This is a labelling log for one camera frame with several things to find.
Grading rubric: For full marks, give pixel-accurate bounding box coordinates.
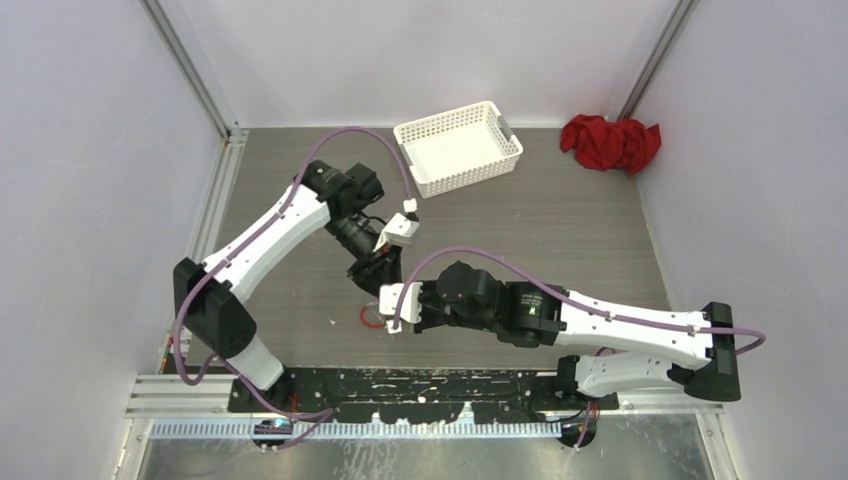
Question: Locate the red cable padlock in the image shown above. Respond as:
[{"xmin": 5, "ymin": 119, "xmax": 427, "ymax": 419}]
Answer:
[{"xmin": 359, "ymin": 301, "xmax": 385, "ymax": 329}]

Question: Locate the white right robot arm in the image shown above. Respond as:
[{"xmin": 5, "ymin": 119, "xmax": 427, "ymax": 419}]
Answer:
[{"xmin": 399, "ymin": 261, "xmax": 741, "ymax": 411}]

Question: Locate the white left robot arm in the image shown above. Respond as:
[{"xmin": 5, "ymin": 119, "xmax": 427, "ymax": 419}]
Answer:
[{"xmin": 173, "ymin": 160, "xmax": 417, "ymax": 413}]

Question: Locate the white perforated plastic basket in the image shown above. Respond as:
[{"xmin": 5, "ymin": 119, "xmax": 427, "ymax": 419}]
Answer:
[{"xmin": 393, "ymin": 100, "xmax": 524, "ymax": 198}]

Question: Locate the crumpled red cloth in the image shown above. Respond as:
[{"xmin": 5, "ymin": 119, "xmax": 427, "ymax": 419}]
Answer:
[{"xmin": 560, "ymin": 114, "xmax": 662, "ymax": 175}]

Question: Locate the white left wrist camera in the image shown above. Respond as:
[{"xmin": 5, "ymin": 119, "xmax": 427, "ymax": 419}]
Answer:
[{"xmin": 373, "ymin": 213, "xmax": 420, "ymax": 252}]

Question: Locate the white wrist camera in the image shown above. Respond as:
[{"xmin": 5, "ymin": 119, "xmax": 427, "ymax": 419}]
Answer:
[
  {"xmin": 373, "ymin": 213, "xmax": 420, "ymax": 252},
  {"xmin": 378, "ymin": 281, "xmax": 423, "ymax": 335}
]

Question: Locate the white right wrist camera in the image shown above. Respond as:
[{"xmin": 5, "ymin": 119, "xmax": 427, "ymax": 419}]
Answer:
[{"xmin": 378, "ymin": 281, "xmax": 423, "ymax": 335}]

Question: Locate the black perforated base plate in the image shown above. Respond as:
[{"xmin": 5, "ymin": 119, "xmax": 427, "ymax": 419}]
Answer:
[{"xmin": 264, "ymin": 367, "xmax": 587, "ymax": 425}]

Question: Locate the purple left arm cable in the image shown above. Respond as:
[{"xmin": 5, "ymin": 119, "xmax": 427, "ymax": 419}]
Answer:
[{"xmin": 173, "ymin": 127, "xmax": 419, "ymax": 452}]

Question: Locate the aluminium slotted rail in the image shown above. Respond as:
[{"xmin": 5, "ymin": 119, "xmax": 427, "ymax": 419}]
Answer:
[{"xmin": 149, "ymin": 417, "xmax": 561, "ymax": 440}]

